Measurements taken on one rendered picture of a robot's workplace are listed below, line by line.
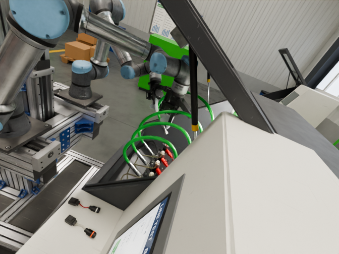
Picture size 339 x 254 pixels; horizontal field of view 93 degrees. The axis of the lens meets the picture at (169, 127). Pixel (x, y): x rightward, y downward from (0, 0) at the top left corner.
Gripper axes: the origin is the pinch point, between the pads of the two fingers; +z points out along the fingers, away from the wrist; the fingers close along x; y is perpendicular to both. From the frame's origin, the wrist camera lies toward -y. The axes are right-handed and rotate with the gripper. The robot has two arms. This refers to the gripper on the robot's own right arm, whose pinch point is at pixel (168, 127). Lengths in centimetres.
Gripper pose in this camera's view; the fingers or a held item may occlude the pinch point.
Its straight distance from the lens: 85.0
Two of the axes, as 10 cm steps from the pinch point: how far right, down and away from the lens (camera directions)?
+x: -2.7, 4.5, -8.5
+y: -9.1, -4.1, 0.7
